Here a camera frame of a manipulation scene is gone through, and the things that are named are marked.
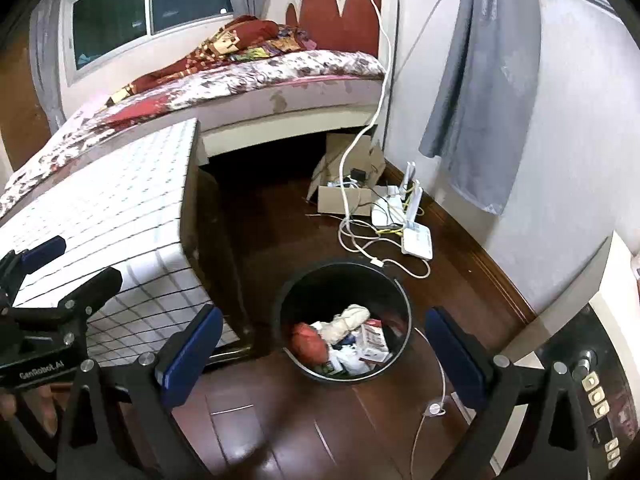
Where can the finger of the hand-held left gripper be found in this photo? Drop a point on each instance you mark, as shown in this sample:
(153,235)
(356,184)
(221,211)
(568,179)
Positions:
(100,285)
(42,255)

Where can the black appliance with buttons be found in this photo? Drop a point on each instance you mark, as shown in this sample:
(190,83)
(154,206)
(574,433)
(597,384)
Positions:
(600,360)

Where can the floral bedsheet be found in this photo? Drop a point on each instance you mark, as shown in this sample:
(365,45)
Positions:
(275,70)

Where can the red plastic bag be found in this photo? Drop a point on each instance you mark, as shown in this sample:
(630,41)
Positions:
(310,342)

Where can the white modem box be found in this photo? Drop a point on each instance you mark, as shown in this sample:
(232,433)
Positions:
(382,215)

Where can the white side table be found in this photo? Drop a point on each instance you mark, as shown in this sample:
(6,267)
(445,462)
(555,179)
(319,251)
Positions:
(615,280)

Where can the red patterned blanket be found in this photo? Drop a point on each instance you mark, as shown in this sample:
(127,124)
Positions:
(240,35)

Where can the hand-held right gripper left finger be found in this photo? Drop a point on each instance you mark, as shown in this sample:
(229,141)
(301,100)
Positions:
(192,355)

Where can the black trash bin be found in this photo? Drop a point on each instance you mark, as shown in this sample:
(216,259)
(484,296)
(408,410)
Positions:
(345,280)

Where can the red and white small box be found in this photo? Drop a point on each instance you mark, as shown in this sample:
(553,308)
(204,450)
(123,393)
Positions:
(374,345)

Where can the grey tied curtain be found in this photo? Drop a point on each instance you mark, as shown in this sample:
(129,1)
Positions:
(480,85)

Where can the cardboard box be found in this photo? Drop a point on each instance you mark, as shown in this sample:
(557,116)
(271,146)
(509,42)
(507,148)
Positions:
(332,200)

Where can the brown wooden door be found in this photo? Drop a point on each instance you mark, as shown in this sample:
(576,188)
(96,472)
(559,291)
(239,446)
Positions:
(20,110)

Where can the white tissue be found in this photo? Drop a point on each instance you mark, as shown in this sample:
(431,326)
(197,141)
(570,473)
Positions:
(345,322)

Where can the pinkish grey mattress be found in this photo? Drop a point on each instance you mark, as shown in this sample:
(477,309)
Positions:
(310,95)

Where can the white checked tablecloth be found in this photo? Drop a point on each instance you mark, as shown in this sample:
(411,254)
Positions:
(125,200)

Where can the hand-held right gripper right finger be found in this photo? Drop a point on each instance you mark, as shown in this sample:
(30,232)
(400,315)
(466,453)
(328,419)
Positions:
(455,355)

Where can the pink cloth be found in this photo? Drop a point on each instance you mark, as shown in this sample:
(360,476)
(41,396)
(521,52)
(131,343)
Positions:
(90,110)

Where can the white bed with red headboard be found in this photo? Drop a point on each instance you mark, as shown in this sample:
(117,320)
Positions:
(330,15)

